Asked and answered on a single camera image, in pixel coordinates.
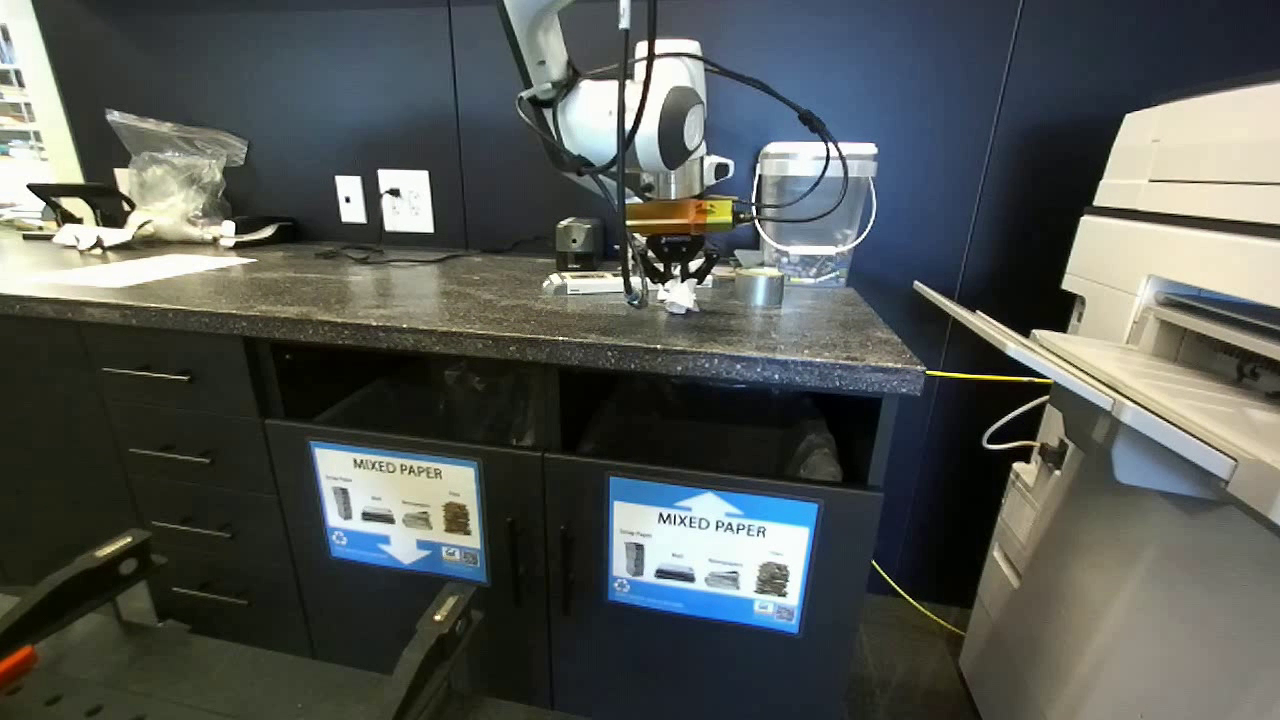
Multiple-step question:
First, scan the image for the white cable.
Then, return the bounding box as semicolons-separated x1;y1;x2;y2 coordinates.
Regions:
974;392;1055;458

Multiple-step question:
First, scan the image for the plain black cabinet door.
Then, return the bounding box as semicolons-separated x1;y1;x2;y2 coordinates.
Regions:
0;316;153;592

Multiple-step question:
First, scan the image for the blue label with up arrow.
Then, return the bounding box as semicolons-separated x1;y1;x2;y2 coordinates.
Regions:
604;473;824;638

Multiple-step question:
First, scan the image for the yellow cable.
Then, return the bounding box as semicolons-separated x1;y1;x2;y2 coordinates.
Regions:
866;364;1055;641

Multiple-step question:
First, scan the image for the black metal clamp bracket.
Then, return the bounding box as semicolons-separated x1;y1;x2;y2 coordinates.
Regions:
377;576;482;720

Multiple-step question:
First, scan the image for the white tissue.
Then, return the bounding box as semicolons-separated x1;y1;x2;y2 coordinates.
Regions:
653;275;711;321

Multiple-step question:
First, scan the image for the amber wrist camera box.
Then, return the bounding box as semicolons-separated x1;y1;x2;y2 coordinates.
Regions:
620;195;745;235

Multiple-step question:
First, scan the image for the thin black looped cable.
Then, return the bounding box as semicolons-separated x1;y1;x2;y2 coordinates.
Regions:
517;52;852;229

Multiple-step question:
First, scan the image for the clear plastic bag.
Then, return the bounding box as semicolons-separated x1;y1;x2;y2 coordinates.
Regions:
99;103;256;252

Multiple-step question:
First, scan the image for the black bin door down-arrow label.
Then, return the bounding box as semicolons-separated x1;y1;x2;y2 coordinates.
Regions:
260;418;550;703

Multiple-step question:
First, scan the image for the black pencil sharpener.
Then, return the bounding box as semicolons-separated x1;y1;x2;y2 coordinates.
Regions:
550;211;620;273

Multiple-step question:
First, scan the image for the black rubbish bin liner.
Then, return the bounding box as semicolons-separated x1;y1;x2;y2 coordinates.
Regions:
577;378;852;484
317;355;550;454

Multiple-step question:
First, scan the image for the large white printer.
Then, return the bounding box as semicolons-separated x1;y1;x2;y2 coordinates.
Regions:
912;78;1280;720

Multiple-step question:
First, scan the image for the white paper sheet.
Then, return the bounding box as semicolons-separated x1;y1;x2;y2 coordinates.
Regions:
36;249;256;296

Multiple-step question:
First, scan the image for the white light switch plate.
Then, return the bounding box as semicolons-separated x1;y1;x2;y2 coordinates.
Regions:
331;171;373;234

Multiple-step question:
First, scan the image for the blue label with down arrow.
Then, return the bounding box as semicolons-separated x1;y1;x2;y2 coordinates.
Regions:
308;437;491;587

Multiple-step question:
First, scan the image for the black drawer front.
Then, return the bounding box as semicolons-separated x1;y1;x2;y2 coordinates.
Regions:
97;403;291;501
142;553;317;657
122;479;303;572
72;321;275;425

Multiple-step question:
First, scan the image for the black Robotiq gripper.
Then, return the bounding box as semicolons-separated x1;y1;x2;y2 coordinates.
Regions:
637;224;719;311

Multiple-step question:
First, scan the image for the white framed board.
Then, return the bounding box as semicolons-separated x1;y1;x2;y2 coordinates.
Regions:
0;0;89;224

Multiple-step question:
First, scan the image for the black bar with orange tip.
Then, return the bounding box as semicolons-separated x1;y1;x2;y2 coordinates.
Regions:
0;523;170;696

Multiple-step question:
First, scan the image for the black angled stand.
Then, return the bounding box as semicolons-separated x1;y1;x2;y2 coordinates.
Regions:
23;175;140;234

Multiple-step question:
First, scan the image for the white power outlet plate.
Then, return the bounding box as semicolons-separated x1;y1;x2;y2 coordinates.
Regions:
373;166;441;242

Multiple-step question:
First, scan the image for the silver drawer handle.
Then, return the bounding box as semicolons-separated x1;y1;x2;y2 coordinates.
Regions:
147;515;237;543
97;362;197;389
163;580;252;614
122;445;217;473

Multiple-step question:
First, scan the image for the clear plastic bucket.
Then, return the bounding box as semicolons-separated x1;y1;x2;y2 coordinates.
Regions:
746;137;882;291

